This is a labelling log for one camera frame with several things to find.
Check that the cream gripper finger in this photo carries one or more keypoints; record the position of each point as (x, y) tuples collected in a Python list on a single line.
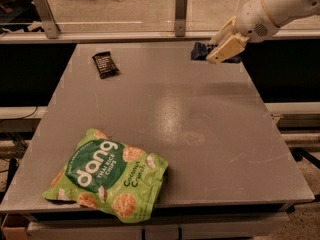
[(226, 34), (226, 47)]

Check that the green rice chip bag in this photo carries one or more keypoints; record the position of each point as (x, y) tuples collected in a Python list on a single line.
[(110, 176)]

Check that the left metal bracket post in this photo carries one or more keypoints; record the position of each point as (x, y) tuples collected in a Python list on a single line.
[(49, 24)]

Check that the cardboard box corner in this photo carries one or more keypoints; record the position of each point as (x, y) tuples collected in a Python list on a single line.
[(14, 227)]

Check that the metal bracket post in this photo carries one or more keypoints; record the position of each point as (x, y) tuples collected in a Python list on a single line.
[(49, 24), (180, 17)]

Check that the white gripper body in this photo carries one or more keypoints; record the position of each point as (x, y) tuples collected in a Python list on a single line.
[(254, 20)]

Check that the middle metal bracket post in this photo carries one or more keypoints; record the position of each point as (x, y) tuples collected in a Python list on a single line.
[(180, 17)]

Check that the dark brown snack bar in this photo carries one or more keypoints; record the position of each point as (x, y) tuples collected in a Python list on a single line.
[(105, 64)]

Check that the blue rxbar blueberry wrapper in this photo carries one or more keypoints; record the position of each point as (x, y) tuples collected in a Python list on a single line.
[(201, 50)]

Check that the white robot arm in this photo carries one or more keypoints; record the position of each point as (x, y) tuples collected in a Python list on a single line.
[(283, 12)]

